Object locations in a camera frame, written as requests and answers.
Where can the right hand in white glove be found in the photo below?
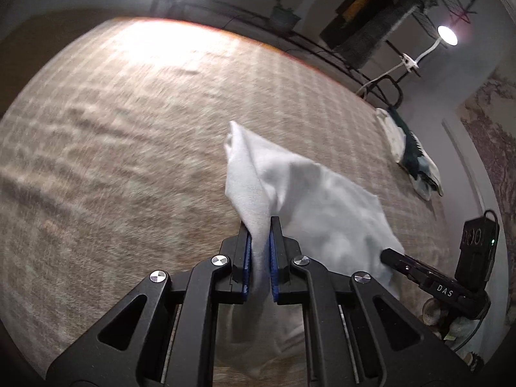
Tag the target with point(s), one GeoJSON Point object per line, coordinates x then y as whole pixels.
{"type": "Point", "coordinates": [454, 330]}

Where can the plaid beige bed cover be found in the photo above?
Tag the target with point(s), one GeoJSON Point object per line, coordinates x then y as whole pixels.
{"type": "Point", "coordinates": [112, 160]}

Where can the small potted plant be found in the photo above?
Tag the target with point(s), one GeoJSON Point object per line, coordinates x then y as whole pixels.
{"type": "Point", "coordinates": [282, 19]}

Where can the stack of folded clothes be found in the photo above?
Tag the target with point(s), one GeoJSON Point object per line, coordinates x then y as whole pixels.
{"type": "Point", "coordinates": [408, 153]}

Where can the landscape wall painting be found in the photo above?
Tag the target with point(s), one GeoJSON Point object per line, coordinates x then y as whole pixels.
{"type": "Point", "coordinates": [488, 116]}

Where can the grey plaid hanging coat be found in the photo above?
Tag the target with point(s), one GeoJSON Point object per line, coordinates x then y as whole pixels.
{"type": "Point", "coordinates": [360, 27]}

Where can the black metal clothes rack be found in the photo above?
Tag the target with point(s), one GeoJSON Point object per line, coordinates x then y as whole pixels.
{"type": "Point", "coordinates": [176, 10]}

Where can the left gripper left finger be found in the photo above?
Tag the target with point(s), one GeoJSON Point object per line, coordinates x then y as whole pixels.
{"type": "Point", "coordinates": [162, 332]}

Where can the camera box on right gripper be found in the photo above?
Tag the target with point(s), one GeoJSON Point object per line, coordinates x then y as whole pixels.
{"type": "Point", "coordinates": [477, 251]}

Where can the white t-shirt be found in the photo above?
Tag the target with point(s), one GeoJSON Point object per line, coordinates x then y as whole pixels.
{"type": "Point", "coordinates": [334, 220]}

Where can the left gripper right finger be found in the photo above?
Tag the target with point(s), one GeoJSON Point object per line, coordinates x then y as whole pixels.
{"type": "Point", "coordinates": [356, 333]}

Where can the white clip desk lamp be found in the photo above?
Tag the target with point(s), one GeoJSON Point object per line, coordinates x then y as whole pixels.
{"type": "Point", "coordinates": [445, 36]}

